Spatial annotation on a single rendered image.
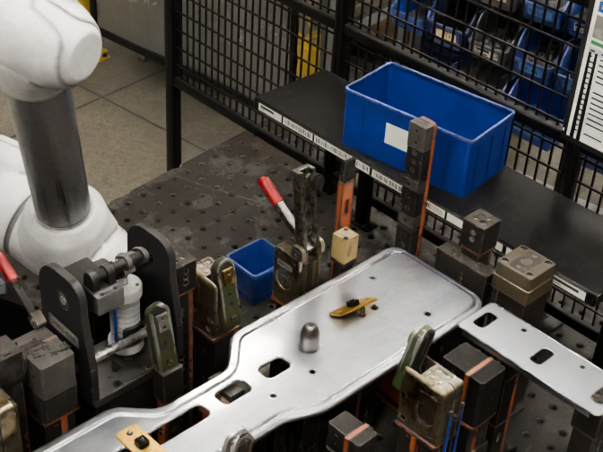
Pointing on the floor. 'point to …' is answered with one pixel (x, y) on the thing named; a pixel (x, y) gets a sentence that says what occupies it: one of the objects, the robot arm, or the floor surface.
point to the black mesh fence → (172, 9)
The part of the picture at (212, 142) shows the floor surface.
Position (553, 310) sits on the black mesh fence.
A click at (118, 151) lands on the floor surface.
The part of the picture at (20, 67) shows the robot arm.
